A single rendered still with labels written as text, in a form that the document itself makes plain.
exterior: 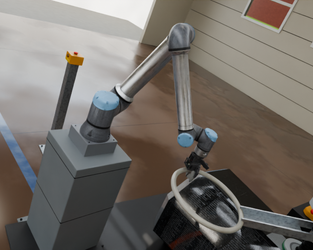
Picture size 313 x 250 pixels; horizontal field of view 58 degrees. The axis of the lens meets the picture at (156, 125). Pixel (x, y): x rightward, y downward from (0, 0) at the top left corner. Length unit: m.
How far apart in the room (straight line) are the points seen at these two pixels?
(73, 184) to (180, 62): 0.90
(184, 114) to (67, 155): 0.71
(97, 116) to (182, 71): 0.55
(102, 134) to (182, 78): 0.59
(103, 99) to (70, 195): 0.59
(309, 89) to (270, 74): 1.12
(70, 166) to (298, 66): 7.43
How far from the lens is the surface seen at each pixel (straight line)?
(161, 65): 1.69
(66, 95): 2.80
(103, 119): 1.68
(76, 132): 1.80
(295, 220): 1.95
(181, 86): 1.53
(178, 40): 1.50
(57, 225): 1.97
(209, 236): 2.02
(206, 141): 1.74
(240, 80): 9.12
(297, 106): 8.42
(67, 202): 1.81
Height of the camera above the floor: 1.87
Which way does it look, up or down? 25 degrees down
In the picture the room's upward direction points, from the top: 23 degrees clockwise
